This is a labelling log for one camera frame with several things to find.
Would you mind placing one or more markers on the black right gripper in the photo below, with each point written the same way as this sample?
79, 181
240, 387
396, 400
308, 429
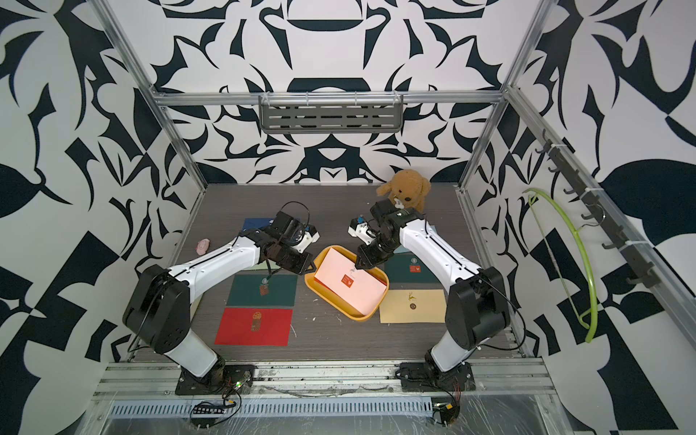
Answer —
366, 257

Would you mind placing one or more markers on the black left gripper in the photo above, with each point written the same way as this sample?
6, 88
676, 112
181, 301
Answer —
305, 266

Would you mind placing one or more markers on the pink envelope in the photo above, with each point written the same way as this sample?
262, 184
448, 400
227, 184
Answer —
348, 280

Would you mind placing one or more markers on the dark green envelope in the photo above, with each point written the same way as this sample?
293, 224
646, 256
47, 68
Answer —
261, 291
408, 269

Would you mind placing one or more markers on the yellow plastic storage box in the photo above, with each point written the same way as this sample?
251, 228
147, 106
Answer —
348, 283

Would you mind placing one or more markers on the cream yellow envelope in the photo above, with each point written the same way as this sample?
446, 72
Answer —
417, 306

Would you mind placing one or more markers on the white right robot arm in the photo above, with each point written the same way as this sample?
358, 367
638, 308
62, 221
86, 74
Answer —
477, 307

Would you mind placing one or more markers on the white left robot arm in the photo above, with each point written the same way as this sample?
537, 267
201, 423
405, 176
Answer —
159, 310

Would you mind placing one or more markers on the light blue envelope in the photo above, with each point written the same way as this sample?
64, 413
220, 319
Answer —
403, 250

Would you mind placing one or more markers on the light green envelope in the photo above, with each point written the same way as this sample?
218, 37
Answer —
261, 266

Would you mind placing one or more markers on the dark blue envelope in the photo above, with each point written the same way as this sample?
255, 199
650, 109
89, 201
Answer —
256, 223

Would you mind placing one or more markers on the brown plush dog toy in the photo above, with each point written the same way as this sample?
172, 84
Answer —
407, 189

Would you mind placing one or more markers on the red envelope left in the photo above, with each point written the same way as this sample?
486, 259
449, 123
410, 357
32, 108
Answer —
254, 327

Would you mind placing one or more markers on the small pink toy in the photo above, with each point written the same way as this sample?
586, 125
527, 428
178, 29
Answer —
202, 247

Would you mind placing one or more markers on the grey perforated metal shelf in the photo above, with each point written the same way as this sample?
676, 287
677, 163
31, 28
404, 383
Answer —
330, 112

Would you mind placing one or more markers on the green hoop hanger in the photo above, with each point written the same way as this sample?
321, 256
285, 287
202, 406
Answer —
590, 318

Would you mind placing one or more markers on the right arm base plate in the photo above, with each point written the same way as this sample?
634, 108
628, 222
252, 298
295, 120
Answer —
424, 377

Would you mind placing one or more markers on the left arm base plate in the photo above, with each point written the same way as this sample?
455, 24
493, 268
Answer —
221, 379

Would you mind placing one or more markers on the white slotted cable duct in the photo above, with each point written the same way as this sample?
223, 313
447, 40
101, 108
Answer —
411, 406

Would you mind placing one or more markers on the black connector block with cables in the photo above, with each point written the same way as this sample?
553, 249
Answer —
206, 415

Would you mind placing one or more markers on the black hook rail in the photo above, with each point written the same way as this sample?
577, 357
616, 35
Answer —
599, 214

